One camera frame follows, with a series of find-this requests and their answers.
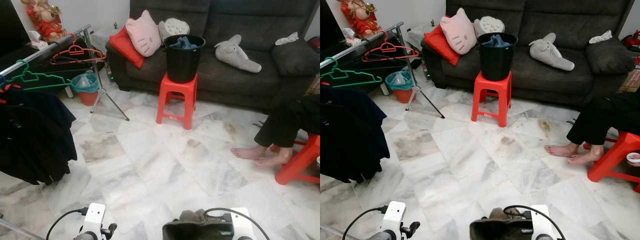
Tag brown corduroy shorts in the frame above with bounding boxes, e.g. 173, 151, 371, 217
469, 207, 533, 240
162, 209, 236, 240

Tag green plastic hanger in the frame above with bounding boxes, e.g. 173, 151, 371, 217
5, 60, 73, 92
320, 57, 383, 90

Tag red plastic hanger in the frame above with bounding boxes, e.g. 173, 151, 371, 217
50, 34, 107, 65
361, 31, 421, 63

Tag dark grey fabric sofa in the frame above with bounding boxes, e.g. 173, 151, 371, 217
421, 0, 637, 107
105, 0, 321, 108

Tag black plastic bucket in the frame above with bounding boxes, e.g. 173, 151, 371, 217
477, 32, 519, 82
164, 34, 206, 84

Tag navy shirt red stripes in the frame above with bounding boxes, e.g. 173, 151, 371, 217
0, 85, 78, 173
320, 84, 392, 166

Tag grey elephant plush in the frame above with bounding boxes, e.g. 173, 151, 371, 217
214, 34, 262, 74
529, 32, 576, 72

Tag red waste bin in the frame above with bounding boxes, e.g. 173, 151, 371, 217
392, 87, 415, 104
77, 90, 99, 107

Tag blue cloth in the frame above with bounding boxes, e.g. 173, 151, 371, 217
169, 36, 200, 50
482, 34, 513, 48

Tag teal plastic bin bag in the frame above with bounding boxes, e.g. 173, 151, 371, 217
385, 71, 415, 92
70, 73, 100, 95

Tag small white plush toy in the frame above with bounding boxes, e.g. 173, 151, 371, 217
275, 32, 300, 47
589, 30, 613, 45

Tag red square cushion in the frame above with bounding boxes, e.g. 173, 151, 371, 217
424, 24, 460, 67
109, 26, 146, 69

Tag white paw shaped cushion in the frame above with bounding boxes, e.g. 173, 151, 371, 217
474, 16, 506, 37
159, 18, 191, 41

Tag pink cat face pillow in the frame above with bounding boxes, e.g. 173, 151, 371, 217
440, 7, 477, 55
125, 10, 162, 57

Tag white pink tissue pack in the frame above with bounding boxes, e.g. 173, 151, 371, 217
342, 28, 362, 47
27, 31, 48, 50

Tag silver metal clothes rack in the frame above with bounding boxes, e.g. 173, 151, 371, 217
320, 21, 446, 240
0, 24, 130, 240

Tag red gold statue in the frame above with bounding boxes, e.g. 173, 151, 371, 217
339, 0, 386, 40
21, 0, 68, 43

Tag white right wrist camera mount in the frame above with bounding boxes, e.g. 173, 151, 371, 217
231, 207, 256, 240
530, 205, 553, 240

